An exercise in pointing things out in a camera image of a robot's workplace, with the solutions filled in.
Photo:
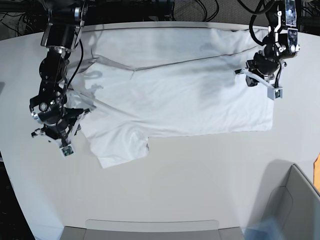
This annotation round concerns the white T-shirt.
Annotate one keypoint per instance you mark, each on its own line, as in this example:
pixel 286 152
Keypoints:
pixel 142 83

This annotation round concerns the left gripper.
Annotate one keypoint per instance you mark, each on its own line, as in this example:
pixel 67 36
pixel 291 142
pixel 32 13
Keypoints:
pixel 266 68

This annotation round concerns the blue translucent object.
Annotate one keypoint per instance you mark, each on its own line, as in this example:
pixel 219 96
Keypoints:
pixel 262 228

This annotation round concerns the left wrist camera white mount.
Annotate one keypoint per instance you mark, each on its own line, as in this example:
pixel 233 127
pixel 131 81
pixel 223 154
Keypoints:
pixel 273 92

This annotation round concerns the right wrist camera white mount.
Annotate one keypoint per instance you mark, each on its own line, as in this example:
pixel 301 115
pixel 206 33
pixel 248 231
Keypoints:
pixel 67 150

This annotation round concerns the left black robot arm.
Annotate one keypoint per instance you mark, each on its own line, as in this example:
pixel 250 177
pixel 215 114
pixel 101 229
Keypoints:
pixel 279 44

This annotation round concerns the orange object right edge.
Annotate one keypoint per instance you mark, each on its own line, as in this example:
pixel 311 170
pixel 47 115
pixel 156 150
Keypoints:
pixel 316 167

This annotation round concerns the grey tray bottom edge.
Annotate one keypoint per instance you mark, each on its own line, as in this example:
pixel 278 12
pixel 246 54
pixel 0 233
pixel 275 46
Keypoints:
pixel 132 230

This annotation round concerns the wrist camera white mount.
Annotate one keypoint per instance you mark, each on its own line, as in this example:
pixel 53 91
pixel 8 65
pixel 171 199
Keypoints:
pixel 273 92
pixel 67 150

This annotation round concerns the grey cardboard box right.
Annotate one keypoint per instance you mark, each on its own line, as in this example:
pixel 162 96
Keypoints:
pixel 293 210

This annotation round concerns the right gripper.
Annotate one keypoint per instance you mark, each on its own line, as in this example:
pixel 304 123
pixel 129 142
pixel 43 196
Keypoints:
pixel 59 124

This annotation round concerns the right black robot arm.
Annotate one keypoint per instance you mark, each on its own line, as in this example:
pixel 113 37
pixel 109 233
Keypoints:
pixel 66 19

